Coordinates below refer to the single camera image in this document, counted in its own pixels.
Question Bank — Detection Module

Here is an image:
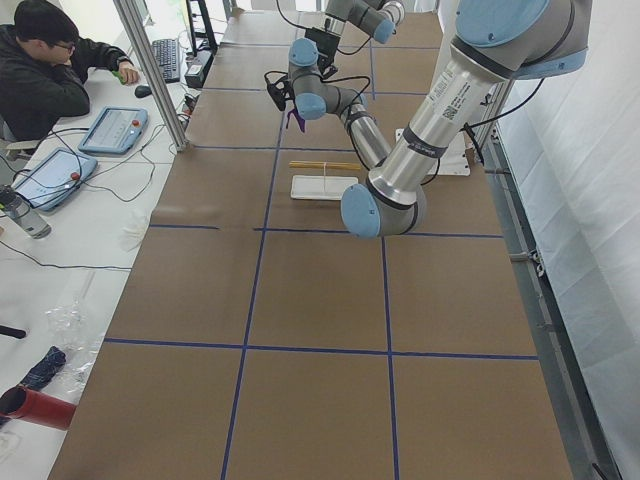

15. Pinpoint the black computer mouse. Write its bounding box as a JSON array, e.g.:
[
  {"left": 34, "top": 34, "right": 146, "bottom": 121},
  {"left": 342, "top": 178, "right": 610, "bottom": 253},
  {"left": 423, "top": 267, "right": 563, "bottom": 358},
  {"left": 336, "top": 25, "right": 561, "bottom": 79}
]
[{"left": 134, "top": 85, "right": 152, "bottom": 99}]

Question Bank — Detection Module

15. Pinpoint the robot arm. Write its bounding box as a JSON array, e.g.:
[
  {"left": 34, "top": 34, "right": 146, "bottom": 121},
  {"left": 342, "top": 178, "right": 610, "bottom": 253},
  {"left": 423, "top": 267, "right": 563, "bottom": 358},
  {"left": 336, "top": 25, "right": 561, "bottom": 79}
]
[
  {"left": 286, "top": 1, "right": 592, "bottom": 238},
  {"left": 305, "top": 0, "right": 406, "bottom": 71}
]

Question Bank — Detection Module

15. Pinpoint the purple towel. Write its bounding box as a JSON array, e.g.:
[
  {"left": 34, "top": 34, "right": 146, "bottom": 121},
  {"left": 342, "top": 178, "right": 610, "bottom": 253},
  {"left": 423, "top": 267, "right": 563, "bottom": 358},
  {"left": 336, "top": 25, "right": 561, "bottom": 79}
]
[{"left": 285, "top": 107, "right": 306, "bottom": 133}]

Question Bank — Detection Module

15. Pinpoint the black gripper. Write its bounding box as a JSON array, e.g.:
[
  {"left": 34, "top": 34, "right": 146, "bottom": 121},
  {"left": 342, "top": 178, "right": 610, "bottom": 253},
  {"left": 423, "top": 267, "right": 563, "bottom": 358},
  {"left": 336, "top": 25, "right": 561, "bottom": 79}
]
[{"left": 305, "top": 27, "right": 338, "bottom": 68}]

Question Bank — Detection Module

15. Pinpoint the clear plastic bag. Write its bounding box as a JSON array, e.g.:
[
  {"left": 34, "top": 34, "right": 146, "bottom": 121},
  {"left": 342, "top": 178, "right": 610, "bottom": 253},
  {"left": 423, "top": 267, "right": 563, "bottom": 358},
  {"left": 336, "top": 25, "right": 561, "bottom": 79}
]
[{"left": 45, "top": 270, "right": 106, "bottom": 404}]

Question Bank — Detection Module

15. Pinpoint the seated person black jacket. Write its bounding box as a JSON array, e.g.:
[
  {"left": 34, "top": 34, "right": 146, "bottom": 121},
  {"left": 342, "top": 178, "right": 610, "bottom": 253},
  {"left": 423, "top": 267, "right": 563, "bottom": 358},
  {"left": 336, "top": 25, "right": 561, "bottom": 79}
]
[{"left": 1, "top": 1, "right": 140, "bottom": 141}]

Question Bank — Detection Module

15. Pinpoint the lower blue teach pendant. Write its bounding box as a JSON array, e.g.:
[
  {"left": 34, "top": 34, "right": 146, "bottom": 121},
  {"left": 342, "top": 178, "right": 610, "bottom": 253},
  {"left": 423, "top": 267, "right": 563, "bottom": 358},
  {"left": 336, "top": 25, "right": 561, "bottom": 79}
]
[{"left": 13, "top": 148, "right": 98, "bottom": 211}]

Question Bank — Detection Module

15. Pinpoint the dark blue folded umbrella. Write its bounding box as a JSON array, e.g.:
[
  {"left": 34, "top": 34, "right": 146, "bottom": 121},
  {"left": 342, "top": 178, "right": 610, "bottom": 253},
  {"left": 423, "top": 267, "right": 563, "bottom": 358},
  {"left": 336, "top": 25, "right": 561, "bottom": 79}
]
[{"left": 1, "top": 346, "right": 66, "bottom": 427}]

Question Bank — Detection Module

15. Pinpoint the upper blue teach pendant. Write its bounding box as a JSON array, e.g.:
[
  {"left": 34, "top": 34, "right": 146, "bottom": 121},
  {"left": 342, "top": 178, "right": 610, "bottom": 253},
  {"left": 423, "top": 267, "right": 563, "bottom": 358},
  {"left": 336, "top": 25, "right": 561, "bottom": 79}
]
[{"left": 78, "top": 106, "right": 148, "bottom": 155}]

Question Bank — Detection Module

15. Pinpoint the red cylinder tube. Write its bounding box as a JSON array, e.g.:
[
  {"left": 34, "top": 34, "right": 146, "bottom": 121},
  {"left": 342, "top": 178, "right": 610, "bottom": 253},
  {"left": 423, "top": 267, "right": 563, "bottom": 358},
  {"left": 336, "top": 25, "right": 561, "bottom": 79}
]
[{"left": 1, "top": 385, "right": 76, "bottom": 431}]

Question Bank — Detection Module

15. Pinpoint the black keyboard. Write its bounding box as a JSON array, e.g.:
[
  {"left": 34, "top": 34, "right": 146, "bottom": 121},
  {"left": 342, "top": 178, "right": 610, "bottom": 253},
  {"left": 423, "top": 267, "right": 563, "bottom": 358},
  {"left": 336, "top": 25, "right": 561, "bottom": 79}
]
[{"left": 151, "top": 38, "right": 181, "bottom": 83}]

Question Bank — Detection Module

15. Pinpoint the aluminium frame post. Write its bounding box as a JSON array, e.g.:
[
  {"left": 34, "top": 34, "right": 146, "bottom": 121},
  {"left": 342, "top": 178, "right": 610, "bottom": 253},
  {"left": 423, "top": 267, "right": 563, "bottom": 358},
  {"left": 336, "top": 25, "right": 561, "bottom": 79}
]
[{"left": 113, "top": 0, "right": 188, "bottom": 152}]

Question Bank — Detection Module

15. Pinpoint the blue teach pendant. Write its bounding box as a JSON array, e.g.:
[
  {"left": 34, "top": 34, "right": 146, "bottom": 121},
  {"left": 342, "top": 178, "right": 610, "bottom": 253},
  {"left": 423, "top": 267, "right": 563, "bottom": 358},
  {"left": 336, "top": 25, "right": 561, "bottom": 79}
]
[
  {"left": 13, "top": 148, "right": 98, "bottom": 211},
  {"left": 78, "top": 106, "right": 148, "bottom": 155}
]

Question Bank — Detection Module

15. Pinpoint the front wooden rack rod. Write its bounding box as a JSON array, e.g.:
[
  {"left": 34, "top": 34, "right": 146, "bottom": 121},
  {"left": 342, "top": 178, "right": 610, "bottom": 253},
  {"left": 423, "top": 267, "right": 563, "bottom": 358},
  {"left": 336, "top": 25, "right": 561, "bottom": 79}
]
[{"left": 288, "top": 161, "right": 362, "bottom": 171}]

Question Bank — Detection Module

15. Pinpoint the grey water bottle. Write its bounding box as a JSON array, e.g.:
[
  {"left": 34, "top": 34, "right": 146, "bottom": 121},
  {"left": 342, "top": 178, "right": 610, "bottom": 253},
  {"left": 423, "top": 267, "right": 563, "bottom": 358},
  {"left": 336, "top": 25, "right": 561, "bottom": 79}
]
[{"left": 0, "top": 185, "right": 51, "bottom": 239}]

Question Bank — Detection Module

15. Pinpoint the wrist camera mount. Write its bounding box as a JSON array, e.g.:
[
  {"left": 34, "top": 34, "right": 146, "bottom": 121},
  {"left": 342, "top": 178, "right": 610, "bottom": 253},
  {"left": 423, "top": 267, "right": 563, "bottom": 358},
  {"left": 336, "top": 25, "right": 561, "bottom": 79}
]
[{"left": 263, "top": 70, "right": 292, "bottom": 112}]

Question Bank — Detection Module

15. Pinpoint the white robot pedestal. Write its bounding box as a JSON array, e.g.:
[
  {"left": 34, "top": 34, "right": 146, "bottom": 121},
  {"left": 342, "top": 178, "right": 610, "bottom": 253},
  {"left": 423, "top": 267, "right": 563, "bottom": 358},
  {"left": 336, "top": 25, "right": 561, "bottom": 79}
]
[{"left": 407, "top": 133, "right": 470, "bottom": 182}]

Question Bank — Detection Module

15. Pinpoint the white rack base tray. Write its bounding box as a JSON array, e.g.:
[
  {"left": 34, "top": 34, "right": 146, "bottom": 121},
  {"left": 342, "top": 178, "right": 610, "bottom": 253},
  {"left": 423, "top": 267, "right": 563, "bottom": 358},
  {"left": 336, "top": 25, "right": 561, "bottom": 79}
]
[{"left": 290, "top": 175, "right": 358, "bottom": 201}]

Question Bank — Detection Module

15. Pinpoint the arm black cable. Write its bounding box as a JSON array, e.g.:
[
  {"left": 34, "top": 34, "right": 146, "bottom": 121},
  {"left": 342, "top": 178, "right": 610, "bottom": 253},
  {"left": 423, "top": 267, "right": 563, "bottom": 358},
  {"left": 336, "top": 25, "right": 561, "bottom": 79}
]
[
  {"left": 275, "top": 0, "right": 374, "bottom": 56},
  {"left": 264, "top": 69, "right": 374, "bottom": 101}
]

